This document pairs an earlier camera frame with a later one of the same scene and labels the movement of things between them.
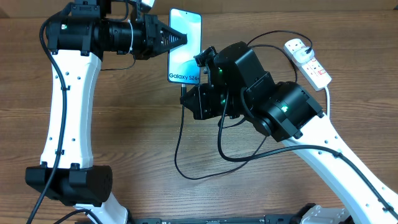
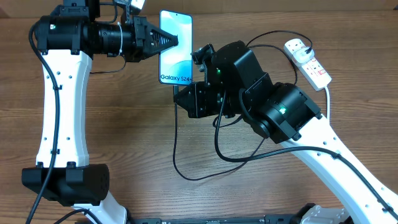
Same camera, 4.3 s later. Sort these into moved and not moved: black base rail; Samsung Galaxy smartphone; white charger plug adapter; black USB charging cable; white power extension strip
Moved: black USB charging cable; Samsung Galaxy smartphone
Not moved: white charger plug adapter; white power extension strip; black base rail
